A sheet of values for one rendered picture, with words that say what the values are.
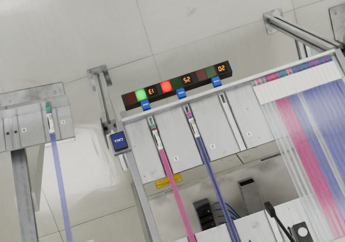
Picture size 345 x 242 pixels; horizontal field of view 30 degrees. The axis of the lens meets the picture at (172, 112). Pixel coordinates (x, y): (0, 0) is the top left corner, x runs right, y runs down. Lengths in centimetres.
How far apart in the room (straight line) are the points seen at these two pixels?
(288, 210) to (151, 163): 40
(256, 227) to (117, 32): 110
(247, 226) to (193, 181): 41
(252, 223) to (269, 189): 41
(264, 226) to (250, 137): 26
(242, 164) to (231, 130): 30
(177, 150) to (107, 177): 92
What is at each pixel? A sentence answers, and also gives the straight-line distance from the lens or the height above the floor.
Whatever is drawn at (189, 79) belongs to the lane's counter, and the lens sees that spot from 193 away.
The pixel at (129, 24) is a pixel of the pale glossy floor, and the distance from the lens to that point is 254.
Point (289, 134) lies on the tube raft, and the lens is 184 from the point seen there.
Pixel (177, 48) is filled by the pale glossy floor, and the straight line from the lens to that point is 259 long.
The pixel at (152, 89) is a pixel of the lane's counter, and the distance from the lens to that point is 192.
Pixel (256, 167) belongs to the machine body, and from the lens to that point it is 212.
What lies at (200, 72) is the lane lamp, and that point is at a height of 65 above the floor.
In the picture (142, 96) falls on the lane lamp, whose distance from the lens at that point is 192.
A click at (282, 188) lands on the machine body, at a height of 62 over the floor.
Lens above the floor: 250
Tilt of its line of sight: 71 degrees down
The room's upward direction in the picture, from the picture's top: 151 degrees clockwise
